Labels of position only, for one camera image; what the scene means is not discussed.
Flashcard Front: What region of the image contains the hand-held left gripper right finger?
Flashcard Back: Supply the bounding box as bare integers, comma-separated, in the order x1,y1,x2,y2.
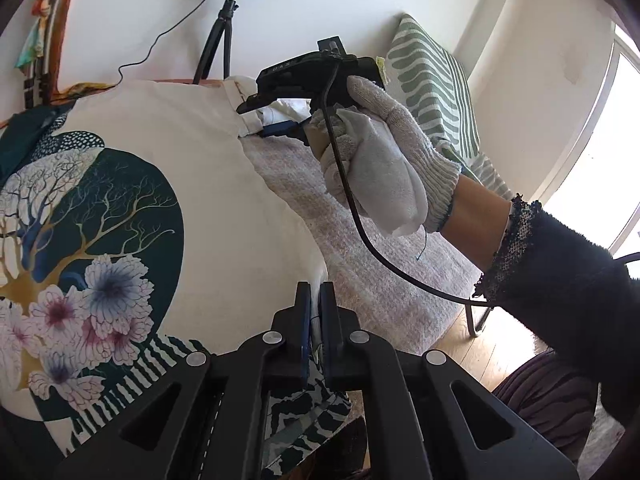
320,282,581,480

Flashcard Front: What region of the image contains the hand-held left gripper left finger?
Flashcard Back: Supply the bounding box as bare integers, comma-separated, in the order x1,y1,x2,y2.
55,282,313,480

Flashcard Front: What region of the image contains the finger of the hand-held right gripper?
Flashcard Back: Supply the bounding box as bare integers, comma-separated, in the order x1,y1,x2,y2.
261,121,311,143
236,86,313,113

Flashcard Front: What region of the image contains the white garment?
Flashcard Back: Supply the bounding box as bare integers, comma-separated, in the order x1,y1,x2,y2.
224,76,312,139

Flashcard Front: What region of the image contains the white tree print shirt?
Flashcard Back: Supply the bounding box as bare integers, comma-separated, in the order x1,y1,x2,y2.
0,80,353,480

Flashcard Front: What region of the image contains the person's right forearm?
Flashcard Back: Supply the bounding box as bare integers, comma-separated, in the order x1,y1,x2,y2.
440,175,640,416

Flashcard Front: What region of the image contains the person's right hand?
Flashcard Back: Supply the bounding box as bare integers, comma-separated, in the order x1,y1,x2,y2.
310,76,461,237

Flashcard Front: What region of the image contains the green striped white cloth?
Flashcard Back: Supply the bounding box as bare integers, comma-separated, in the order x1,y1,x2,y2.
385,14,517,202

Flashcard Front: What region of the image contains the metal furniture leg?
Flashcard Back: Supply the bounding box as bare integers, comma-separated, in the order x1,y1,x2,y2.
465,304,494,337

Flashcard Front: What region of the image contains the person's dark striped clothing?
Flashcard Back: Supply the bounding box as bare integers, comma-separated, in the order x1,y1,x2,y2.
492,349,601,467

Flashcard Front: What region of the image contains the folded metal tripod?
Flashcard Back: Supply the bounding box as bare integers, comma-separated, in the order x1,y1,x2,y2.
22,0,68,109

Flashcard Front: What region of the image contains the folded tripod with colourful cloth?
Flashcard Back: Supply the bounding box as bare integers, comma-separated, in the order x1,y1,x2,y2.
15,0,81,75

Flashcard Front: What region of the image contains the window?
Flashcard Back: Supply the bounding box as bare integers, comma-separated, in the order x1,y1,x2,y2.
542,22,640,283

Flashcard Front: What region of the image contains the black ring light tripod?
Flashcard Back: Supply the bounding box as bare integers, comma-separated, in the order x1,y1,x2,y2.
192,0,242,84

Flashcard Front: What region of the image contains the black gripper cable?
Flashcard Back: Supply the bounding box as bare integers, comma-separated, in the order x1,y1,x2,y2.
322,57,640,307

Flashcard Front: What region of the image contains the black ring light cable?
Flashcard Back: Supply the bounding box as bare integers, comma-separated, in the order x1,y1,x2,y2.
117,0,222,87

